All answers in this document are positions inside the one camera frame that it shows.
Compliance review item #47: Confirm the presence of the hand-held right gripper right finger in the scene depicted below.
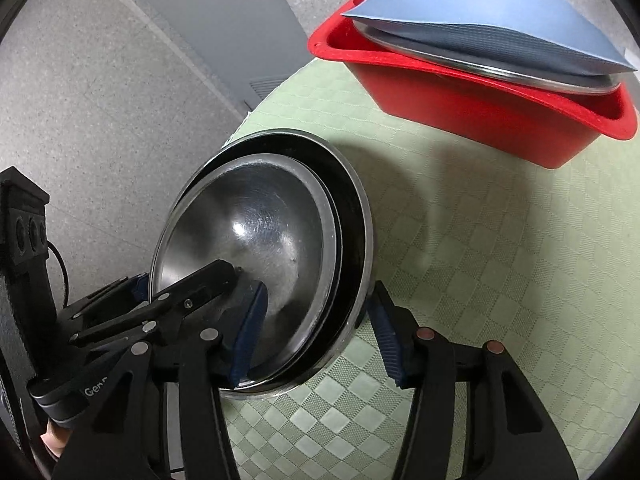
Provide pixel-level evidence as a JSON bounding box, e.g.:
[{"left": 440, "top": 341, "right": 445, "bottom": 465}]
[{"left": 369, "top": 280, "right": 573, "bottom": 480}]

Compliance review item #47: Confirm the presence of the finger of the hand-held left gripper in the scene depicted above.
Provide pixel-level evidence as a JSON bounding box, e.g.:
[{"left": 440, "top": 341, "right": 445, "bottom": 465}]
[
  {"left": 70, "top": 259, "right": 251, "bottom": 347},
  {"left": 54, "top": 275, "right": 152, "bottom": 322}
]

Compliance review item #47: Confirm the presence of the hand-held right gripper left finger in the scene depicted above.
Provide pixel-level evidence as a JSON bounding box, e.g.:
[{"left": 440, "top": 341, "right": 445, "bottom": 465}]
[{"left": 52, "top": 281, "right": 269, "bottom": 480}]

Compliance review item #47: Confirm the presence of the small stainless steel bowl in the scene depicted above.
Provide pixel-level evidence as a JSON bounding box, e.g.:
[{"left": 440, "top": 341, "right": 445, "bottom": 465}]
[
  {"left": 150, "top": 129, "right": 375, "bottom": 402},
  {"left": 200, "top": 140, "right": 352, "bottom": 387},
  {"left": 151, "top": 152, "right": 337, "bottom": 377}
]

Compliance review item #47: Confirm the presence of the red plastic basin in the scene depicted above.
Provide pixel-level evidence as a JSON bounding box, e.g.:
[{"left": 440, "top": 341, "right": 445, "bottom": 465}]
[{"left": 307, "top": 0, "right": 640, "bottom": 170}]

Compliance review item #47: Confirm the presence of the large stainless steel bowl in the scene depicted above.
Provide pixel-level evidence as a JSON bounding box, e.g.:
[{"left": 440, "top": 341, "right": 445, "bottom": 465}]
[{"left": 352, "top": 19, "right": 622, "bottom": 97}]

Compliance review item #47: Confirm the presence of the blue plastic basin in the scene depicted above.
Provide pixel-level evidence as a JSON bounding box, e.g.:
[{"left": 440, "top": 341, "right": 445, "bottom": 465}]
[{"left": 341, "top": 0, "right": 640, "bottom": 74}]

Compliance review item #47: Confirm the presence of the person's left hand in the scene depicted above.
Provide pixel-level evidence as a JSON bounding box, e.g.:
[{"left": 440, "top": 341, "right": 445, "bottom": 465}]
[{"left": 41, "top": 422, "right": 72, "bottom": 461}]

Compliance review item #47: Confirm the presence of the green checkered table mat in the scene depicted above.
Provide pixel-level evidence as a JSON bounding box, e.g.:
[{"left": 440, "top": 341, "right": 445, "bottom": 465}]
[{"left": 220, "top": 57, "right": 640, "bottom": 480}]

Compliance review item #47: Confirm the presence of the door vent grille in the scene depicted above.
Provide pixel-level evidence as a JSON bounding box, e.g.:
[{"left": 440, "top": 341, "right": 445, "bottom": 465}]
[{"left": 247, "top": 74, "right": 297, "bottom": 111}]

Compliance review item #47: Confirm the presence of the grey door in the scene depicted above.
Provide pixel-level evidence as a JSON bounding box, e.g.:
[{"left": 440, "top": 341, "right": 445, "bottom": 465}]
[{"left": 75, "top": 0, "right": 312, "bottom": 112}]

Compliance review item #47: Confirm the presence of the black cable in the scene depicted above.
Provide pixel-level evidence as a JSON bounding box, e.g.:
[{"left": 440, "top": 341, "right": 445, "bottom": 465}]
[{"left": 46, "top": 240, "right": 69, "bottom": 307}]

